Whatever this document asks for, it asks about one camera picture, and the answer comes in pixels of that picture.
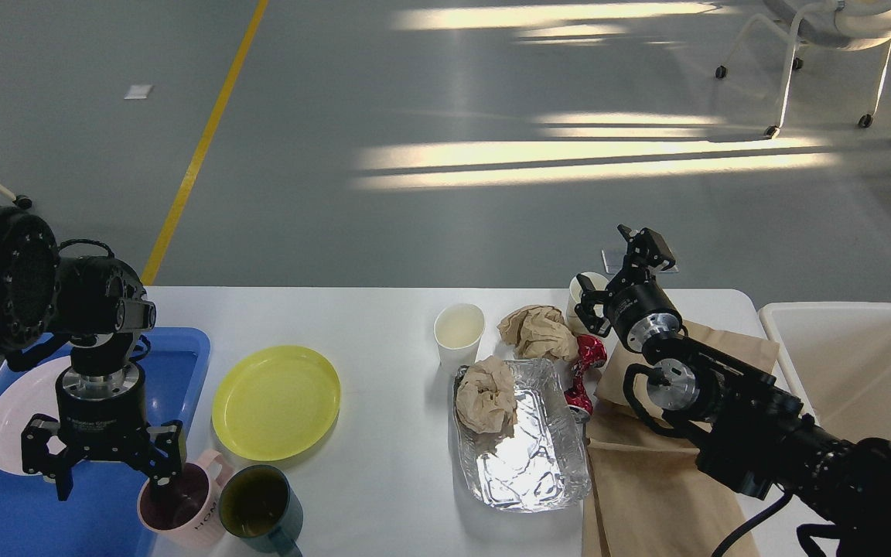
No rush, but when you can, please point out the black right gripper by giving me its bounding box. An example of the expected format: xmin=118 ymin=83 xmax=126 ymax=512
xmin=575 ymin=224 xmax=683 ymax=353

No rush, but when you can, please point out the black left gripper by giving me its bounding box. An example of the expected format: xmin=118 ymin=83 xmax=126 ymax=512
xmin=21 ymin=373 xmax=187 ymax=501

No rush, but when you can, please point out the pink mug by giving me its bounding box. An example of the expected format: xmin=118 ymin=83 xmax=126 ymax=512
xmin=137 ymin=449 xmax=234 ymax=548

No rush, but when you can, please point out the dark green mug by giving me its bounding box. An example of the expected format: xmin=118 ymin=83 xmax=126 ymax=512
xmin=219 ymin=464 xmax=305 ymax=556

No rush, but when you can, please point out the yellow round plate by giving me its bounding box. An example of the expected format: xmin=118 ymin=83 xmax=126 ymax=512
xmin=211 ymin=345 xmax=342 ymax=462

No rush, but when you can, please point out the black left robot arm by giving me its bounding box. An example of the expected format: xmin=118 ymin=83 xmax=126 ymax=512
xmin=0 ymin=206 xmax=186 ymax=501

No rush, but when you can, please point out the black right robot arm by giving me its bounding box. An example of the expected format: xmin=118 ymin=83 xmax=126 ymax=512
xmin=574 ymin=225 xmax=891 ymax=556

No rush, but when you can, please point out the white paper cup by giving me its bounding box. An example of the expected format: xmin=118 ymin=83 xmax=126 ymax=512
xmin=565 ymin=272 xmax=609 ymax=336
xmin=432 ymin=303 xmax=486 ymax=376

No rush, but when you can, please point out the crumpled brown paper ball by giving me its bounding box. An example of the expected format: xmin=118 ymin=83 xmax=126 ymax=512
xmin=497 ymin=306 xmax=579 ymax=362

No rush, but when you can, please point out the white round plate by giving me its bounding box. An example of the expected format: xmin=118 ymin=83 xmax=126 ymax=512
xmin=0 ymin=356 xmax=70 ymax=477

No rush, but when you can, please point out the blue plastic tray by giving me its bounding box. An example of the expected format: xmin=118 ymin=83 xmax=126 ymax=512
xmin=0 ymin=367 xmax=156 ymax=556

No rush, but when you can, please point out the crumpled brown paper in tray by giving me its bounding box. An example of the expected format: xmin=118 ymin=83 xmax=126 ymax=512
xmin=455 ymin=356 xmax=517 ymax=434

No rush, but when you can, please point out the aluminium foil tray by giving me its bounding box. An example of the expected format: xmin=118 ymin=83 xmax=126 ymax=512
xmin=453 ymin=357 xmax=591 ymax=514

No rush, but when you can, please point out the brown paper bag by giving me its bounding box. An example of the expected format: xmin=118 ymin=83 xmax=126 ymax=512
xmin=582 ymin=344 xmax=745 ymax=556

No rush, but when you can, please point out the white plastic bin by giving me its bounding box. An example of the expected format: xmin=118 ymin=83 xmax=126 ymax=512
xmin=758 ymin=301 xmax=891 ymax=442

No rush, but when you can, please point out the white chair on casters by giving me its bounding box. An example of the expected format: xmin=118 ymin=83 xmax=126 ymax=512
xmin=715 ymin=1 xmax=891 ymax=140

